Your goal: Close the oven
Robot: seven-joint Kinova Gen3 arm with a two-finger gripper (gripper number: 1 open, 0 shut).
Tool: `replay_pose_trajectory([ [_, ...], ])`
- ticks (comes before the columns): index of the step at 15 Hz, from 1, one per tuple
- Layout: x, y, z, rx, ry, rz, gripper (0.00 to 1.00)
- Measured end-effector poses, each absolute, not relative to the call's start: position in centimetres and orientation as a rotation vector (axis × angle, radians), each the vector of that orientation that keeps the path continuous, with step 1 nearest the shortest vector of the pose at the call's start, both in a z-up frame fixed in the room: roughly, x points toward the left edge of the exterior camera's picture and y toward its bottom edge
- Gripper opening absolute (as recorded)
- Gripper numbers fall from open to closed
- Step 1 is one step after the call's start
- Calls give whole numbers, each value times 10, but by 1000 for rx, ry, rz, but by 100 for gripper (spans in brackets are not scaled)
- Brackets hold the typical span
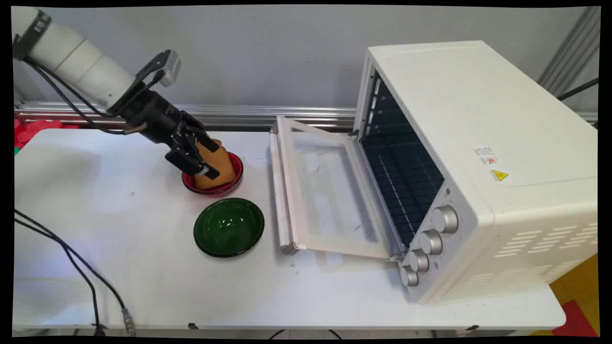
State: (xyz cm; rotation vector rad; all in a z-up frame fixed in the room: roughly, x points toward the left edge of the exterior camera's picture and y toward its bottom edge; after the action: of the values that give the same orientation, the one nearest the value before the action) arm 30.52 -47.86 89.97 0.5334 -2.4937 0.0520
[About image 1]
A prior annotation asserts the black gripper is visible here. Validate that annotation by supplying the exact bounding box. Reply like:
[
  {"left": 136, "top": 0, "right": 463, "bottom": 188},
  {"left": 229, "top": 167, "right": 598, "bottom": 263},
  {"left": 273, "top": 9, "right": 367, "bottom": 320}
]
[{"left": 111, "top": 90, "right": 220, "bottom": 180}]

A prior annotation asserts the brown bread toy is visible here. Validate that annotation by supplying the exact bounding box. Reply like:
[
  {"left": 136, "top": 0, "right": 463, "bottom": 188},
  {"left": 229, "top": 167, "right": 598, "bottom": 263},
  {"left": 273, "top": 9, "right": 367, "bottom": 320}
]
[{"left": 193, "top": 139, "right": 237, "bottom": 190}]

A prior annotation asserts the red bowl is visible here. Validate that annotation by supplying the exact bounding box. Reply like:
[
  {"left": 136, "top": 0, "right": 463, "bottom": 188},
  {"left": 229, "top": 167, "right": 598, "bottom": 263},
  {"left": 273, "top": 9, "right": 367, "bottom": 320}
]
[{"left": 182, "top": 151, "right": 244, "bottom": 196}]

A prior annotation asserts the dark green bowl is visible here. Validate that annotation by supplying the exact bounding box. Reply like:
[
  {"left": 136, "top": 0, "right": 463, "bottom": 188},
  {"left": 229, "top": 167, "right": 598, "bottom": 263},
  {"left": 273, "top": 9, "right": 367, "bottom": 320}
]
[{"left": 193, "top": 198, "right": 265, "bottom": 258}]

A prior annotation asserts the white oven door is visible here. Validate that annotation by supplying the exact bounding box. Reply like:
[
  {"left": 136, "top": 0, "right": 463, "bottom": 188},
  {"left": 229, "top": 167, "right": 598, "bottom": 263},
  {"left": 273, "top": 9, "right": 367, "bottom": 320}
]
[{"left": 269, "top": 116, "right": 405, "bottom": 261}]

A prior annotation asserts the red cloth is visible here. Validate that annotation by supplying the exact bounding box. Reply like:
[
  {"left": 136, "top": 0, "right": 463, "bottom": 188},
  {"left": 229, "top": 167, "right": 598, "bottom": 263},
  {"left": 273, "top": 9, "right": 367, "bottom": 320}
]
[{"left": 14, "top": 118, "right": 79, "bottom": 150}]

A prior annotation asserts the white toaster oven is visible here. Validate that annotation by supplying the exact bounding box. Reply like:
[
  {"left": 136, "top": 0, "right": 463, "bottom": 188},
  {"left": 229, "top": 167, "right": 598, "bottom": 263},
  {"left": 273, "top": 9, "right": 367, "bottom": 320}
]
[{"left": 352, "top": 40, "right": 598, "bottom": 305}]

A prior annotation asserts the aluminium rail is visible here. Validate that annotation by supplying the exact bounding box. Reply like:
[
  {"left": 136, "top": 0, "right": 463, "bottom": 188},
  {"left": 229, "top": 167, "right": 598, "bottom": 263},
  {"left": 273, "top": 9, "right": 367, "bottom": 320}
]
[{"left": 14, "top": 101, "right": 598, "bottom": 129}]

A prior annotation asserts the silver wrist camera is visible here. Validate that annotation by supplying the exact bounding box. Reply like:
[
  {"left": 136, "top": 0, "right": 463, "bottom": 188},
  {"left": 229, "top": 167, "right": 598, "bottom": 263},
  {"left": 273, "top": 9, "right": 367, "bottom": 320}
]
[{"left": 136, "top": 49, "right": 182, "bottom": 87}]

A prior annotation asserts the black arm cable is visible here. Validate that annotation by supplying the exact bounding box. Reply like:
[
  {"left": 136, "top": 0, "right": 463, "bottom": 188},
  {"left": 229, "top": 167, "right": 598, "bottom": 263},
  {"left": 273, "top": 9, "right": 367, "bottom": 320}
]
[{"left": 24, "top": 57, "right": 148, "bottom": 136}]

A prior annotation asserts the black cable with plug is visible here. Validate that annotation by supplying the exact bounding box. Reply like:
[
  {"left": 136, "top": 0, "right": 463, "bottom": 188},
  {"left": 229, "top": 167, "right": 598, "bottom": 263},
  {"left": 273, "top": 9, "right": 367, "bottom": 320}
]
[{"left": 14, "top": 209, "right": 137, "bottom": 336}]

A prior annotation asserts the black thin cable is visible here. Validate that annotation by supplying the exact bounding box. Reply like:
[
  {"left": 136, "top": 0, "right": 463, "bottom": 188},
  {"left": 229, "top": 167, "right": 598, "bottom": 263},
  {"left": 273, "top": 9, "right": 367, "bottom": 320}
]
[{"left": 557, "top": 78, "right": 599, "bottom": 101}]

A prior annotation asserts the grey aluminium post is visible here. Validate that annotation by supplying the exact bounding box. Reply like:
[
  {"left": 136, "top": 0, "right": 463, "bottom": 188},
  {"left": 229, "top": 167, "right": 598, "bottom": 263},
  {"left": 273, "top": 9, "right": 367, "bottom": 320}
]
[{"left": 537, "top": 7, "right": 601, "bottom": 96}]

